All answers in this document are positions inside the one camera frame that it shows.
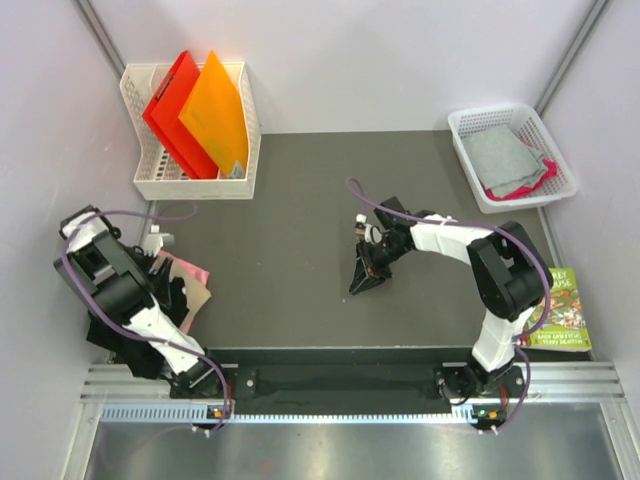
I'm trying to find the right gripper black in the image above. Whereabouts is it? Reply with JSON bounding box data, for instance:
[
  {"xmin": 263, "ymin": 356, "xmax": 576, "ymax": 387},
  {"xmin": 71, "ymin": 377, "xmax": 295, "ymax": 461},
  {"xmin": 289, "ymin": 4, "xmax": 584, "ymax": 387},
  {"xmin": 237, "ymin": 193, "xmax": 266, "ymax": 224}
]
[{"xmin": 350, "ymin": 236, "xmax": 410, "ymax": 296}]

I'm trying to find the black t-shirt with flower print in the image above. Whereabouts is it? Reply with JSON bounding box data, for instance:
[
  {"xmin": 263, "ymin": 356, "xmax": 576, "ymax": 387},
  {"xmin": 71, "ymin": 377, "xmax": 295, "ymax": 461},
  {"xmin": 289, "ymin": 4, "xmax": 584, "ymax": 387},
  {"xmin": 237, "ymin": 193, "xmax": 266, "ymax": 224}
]
[{"xmin": 87, "ymin": 273, "xmax": 202, "ymax": 379}]

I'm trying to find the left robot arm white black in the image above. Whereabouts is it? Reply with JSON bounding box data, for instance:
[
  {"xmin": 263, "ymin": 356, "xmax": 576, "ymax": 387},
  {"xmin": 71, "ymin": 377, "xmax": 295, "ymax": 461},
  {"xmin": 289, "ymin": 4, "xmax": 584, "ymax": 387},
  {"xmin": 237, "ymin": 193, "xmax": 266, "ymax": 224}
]
[{"xmin": 54, "ymin": 205, "xmax": 230, "ymax": 400}]

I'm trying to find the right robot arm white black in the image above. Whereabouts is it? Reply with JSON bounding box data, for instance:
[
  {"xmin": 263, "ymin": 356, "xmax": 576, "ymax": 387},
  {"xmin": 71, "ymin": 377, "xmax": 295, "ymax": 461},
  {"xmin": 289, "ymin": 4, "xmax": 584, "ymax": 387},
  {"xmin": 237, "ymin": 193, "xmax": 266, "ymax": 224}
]
[{"xmin": 349, "ymin": 197, "xmax": 553, "ymax": 396}]

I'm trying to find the pink folded t-shirt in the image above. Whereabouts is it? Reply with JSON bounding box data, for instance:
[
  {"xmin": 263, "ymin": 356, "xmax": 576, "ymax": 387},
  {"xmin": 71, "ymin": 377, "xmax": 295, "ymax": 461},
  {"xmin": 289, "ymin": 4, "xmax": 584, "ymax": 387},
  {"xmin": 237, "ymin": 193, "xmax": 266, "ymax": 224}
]
[{"xmin": 159, "ymin": 250, "xmax": 210, "ymax": 334}]

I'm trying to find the beige folded t-shirt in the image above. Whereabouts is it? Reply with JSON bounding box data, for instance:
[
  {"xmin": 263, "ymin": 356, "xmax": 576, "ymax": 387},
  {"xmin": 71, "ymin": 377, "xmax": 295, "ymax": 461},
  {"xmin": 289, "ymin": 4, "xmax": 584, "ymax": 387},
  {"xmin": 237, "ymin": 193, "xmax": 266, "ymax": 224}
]
[{"xmin": 183, "ymin": 274, "xmax": 211, "ymax": 323}]

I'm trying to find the white file organiser tray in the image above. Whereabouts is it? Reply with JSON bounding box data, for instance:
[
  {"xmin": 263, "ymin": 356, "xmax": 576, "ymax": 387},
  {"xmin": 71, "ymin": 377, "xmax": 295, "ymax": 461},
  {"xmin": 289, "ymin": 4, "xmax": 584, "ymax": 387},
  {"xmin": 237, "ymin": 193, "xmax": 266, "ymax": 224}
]
[{"xmin": 120, "ymin": 57, "xmax": 261, "ymax": 201}]

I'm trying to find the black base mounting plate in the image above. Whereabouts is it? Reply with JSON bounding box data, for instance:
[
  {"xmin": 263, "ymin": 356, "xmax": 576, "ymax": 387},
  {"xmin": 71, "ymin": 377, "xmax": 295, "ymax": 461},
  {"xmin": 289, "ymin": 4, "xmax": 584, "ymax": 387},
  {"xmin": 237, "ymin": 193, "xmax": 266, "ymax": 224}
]
[{"xmin": 169, "ymin": 347, "xmax": 526, "ymax": 416}]

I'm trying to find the red plastic folder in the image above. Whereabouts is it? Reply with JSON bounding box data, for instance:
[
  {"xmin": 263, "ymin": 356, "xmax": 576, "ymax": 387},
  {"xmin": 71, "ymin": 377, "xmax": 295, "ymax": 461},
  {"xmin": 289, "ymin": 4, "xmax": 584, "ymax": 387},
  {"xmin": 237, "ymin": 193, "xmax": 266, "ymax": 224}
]
[{"xmin": 142, "ymin": 50, "xmax": 219, "ymax": 180}]

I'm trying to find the orange plastic folder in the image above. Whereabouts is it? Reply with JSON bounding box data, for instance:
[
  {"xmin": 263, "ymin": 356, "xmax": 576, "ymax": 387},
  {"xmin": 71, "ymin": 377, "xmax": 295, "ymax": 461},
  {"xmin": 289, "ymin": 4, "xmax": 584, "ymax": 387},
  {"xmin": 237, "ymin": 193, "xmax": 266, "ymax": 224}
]
[{"xmin": 179, "ymin": 50, "xmax": 249, "ymax": 179}]

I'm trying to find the grey folded t-shirt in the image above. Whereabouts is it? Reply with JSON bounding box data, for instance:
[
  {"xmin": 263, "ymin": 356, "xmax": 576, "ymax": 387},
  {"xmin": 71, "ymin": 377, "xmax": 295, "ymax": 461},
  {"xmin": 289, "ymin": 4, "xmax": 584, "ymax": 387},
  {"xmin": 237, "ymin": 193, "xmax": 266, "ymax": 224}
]
[{"xmin": 462, "ymin": 125, "xmax": 546, "ymax": 195}]

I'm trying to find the green children's book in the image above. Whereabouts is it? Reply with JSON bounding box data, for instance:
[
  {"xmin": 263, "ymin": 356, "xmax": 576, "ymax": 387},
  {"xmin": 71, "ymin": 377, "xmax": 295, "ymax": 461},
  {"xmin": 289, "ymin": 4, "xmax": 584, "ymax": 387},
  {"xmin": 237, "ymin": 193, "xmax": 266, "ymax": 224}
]
[{"xmin": 523, "ymin": 268, "xmax": 592, "ymax": 352}]

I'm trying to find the magenta t-shirt in basket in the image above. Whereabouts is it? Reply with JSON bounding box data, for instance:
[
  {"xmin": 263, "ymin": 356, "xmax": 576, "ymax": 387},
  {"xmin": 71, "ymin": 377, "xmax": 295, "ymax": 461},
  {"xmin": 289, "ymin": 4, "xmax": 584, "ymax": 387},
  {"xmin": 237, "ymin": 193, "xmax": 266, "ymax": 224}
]
[{"xmin": 485, "ymin": 159, "xmax": 558, "ymax": 201}]

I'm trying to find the white perforated basket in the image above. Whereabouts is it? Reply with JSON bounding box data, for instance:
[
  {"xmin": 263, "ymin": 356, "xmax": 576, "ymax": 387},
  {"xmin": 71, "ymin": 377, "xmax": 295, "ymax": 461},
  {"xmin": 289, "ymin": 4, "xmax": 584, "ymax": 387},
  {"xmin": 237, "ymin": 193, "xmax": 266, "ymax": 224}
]
[{"xmin": 448, "ymin": 103, "xmax": 578, "ymax": 214}]

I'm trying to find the white camera on left wrist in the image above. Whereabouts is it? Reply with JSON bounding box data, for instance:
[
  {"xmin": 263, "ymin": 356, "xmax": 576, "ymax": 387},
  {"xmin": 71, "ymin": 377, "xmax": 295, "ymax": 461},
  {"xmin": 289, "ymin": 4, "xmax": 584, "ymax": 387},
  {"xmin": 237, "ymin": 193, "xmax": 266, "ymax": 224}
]
[{"xmin": 141, "ymin": 224, "xmax": 175, "ymax": 256}]

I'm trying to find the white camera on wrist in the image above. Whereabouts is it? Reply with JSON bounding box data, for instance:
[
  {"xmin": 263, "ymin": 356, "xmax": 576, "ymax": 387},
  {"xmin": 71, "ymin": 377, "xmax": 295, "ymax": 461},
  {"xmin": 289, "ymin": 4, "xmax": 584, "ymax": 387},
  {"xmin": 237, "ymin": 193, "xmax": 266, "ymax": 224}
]
[
  {"xmin": 141, "ymin": 224, "xmax": 175, "ymax": 256},
  {"xmin": 355, "ymin": 213, "xmax": 383, "ymax": 245}
]

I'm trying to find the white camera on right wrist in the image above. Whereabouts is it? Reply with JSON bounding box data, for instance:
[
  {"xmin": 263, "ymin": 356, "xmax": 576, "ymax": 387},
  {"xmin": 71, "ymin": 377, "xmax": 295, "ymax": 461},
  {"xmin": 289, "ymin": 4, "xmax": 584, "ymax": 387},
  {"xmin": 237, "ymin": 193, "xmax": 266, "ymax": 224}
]
[{"xmin": 355, "ymin": 213, "xmax": 383, "ymax": 245}]

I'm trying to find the aluminium frame rail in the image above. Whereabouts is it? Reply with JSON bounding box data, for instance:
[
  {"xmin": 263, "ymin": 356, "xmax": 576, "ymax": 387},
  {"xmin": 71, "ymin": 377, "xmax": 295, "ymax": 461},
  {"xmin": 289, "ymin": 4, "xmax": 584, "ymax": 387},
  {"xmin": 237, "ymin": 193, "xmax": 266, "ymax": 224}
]
[{"xmin": 80, "ymin": 362, "xmax": 625, "ymax": 427}]

